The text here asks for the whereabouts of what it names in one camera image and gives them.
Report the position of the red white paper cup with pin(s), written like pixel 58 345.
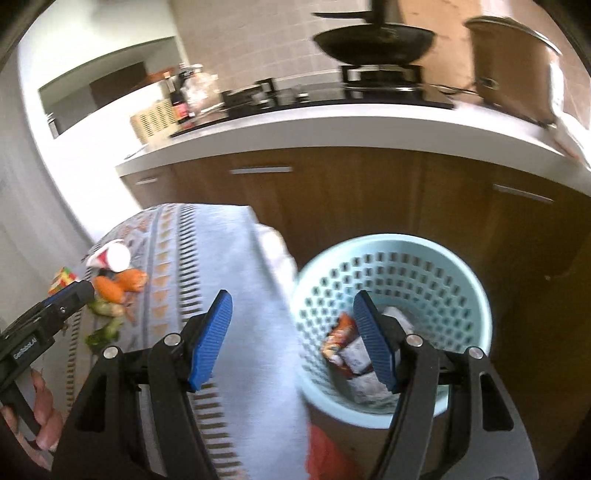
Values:
pixel 113 256

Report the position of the black gas hob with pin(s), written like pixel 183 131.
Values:
pixel 387 84

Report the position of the white paper receipt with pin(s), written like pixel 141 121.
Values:
pixel 365 386

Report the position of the light blue trash basket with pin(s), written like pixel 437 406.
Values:
pixel 437 291

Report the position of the clear plastic bag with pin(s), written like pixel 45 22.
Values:
pixel 201 90

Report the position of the patterned grey tablecloth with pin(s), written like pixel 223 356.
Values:
pixel 133 415

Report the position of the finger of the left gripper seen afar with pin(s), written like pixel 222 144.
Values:
pixel 69 299

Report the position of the black wok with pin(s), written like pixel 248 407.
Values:
pixel 371 44

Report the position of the white kitchen countertop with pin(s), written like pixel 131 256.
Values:
pixel 468 131

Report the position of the green vegetable scrap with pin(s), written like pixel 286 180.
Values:
pixel 111 317

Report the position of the brown rice cooker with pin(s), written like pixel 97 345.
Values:
pixel 516 68

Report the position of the orange carrot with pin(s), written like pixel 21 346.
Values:
pixel 109 290

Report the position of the wooden cutting board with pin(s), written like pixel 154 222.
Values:
pixel 449 61

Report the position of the colourful puzzle cube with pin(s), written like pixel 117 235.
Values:
pixel 63 278

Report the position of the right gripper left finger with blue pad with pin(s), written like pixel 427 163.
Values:
pixel 206 337

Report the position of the person's left hand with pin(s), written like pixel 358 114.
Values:
pixel 49 419

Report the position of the woven beige basket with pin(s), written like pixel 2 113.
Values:
pixel 154 122

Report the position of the red snack wrapper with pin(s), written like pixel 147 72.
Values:
pixel 340 337

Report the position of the brown kitchen cabinets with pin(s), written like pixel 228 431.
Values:
pixel 527 239

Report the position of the dark sauce bottle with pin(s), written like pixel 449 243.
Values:
pixel 177 100

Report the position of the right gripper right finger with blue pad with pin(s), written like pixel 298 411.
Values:
pixel 386 344

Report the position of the orange plastic bag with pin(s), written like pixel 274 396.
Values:
pixel 325 461

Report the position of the orange peel piece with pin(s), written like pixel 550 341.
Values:
pixel 132 280

